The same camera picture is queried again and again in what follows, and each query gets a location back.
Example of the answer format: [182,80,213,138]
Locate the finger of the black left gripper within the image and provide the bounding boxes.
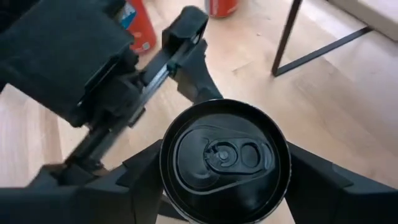
[161,6,223,103]
[29,160,109,187]

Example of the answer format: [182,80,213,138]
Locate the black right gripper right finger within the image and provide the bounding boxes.
[284,142,398,224]

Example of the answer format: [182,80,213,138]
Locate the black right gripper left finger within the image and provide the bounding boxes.
[0,140,175,224]

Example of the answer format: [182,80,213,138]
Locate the red Fanta can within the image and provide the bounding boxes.
[204,0,240,19]
[119,0,158,54]

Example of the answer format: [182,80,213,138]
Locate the white Celsius can black lid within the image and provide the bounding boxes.
[159,98,292,224]

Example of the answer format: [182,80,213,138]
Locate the wooden shelf with black frame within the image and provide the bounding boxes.
[271,0,398,78]

